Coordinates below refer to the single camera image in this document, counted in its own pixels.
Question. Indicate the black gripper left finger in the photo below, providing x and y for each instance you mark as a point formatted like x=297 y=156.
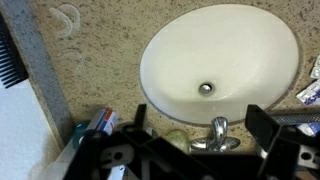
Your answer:
x=140 y=115

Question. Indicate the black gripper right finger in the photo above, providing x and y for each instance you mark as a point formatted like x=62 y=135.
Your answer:
x=261 y=125

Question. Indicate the white red-capped shaving cream can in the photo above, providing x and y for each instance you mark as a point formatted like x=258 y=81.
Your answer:
x=104 y=120

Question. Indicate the chrome faucet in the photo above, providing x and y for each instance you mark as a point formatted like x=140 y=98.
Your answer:
x=218 y=129

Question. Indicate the clear soap dispenser bottle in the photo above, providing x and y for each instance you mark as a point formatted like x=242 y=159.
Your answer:
x=177 y=139

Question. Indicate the blue-printed blister pack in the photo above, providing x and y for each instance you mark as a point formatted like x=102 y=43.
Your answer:
x=309 y=128

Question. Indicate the long blister pack strip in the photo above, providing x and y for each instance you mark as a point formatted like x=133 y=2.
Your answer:
x=310 y=94

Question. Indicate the blue mouthwash bottle black cap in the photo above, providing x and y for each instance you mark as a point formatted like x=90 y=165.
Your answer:
x=79 y=132

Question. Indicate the chrome sink drain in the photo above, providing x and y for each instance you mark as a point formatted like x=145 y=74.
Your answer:
x=206 y=88

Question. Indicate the small white blister pack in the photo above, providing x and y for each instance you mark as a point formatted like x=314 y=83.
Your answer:
x=316 y=68

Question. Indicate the white oval sink basin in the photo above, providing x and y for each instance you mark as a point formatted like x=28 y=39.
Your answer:
x=216 y=53

